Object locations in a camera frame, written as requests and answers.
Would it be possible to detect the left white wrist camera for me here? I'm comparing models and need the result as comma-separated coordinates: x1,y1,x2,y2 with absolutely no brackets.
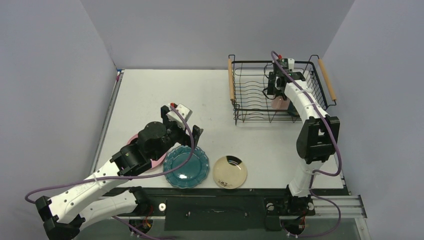
166,103,193,126

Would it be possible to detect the pink plate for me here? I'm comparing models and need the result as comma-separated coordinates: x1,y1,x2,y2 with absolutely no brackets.
126,134,168,173

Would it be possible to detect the pink mug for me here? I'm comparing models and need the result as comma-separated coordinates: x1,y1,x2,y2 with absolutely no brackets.
271,96,291,110

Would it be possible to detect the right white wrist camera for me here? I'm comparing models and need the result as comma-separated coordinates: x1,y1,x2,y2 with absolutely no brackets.
277,54,295,72

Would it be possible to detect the cream plate with black accent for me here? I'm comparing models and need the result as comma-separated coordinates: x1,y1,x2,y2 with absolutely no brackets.
212,155,248,190

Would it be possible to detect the black wire dish rack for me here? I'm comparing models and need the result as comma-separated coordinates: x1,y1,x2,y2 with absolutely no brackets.
228,54,337,124

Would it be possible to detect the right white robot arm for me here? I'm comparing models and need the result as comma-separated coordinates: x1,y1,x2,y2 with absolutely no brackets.
267,70,341,215

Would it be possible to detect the teal scalloped plate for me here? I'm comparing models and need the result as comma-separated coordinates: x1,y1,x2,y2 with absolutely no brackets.
162,146,210,189

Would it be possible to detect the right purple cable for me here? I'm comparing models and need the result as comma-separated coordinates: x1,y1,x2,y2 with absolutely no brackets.
270,50,343,239

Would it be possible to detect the purple cable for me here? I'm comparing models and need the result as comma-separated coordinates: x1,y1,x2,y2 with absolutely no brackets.
270,50,343,239
24,104,196,205

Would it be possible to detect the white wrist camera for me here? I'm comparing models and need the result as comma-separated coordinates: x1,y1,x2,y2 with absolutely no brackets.
166,103,193,126
277,54,295,72

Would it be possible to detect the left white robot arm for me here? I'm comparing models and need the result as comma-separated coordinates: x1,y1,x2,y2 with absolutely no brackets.
34,103,203,240

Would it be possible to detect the dark bowl beige inside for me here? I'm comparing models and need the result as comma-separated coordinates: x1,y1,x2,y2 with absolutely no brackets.
287,102,300,118

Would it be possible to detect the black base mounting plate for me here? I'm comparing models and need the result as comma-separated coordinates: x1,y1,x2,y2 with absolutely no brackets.
127,188,316,231

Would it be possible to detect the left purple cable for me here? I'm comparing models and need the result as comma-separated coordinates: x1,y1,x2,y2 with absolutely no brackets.
24,104,196,205

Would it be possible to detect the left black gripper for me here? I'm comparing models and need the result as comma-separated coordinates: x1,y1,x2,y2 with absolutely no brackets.
151,108,202,162

